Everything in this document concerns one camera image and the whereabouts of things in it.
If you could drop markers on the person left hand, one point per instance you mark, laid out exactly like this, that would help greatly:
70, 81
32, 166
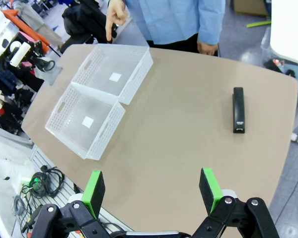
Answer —
207, 48

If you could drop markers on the white plastic sheet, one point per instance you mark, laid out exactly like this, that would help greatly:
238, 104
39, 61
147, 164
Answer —
5, 168

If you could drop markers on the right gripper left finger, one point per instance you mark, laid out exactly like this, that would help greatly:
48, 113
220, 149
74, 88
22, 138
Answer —
89, 196

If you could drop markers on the green strip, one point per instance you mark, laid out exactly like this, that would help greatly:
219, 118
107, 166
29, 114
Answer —
258, 24

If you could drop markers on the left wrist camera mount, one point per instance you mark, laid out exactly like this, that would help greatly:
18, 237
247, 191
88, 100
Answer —
18, 54

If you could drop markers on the grey slotted rail platform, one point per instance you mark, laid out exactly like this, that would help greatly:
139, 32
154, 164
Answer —
62, 198

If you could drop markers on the person left forearm blue sleeve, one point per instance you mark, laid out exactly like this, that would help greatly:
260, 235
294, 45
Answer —
211, 22

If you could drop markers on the white table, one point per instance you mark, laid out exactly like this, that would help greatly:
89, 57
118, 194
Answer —
290, 24

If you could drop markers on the black electronic box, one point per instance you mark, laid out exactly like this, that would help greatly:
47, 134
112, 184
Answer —
275, 65

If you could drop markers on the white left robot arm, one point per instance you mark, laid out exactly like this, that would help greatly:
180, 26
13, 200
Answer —
0, 24

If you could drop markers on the white paper label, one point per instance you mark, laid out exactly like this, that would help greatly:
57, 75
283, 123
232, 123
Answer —
88, 122
115, 77

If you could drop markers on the person in blue shirt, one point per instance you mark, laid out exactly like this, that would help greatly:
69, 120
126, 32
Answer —
169, 19

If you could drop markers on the orange metal frame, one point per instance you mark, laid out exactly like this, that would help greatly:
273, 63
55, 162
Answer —
27, 27

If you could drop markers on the person right hand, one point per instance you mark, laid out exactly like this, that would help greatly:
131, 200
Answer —
116, 12

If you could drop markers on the black backpack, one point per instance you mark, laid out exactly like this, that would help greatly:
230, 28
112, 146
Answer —
84, 22

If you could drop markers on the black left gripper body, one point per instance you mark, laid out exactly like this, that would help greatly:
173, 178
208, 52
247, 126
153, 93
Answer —
35, 50

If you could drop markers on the brown cardboard box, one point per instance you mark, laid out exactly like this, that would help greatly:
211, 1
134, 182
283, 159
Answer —
250, 7

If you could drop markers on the white perforated plastic basket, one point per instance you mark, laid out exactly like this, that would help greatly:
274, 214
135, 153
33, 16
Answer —
72, 119
99, 72

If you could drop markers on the black stapler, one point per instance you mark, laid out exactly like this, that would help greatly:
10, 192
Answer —
238, 111

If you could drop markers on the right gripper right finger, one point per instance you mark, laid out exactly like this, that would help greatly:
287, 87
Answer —
211, 191

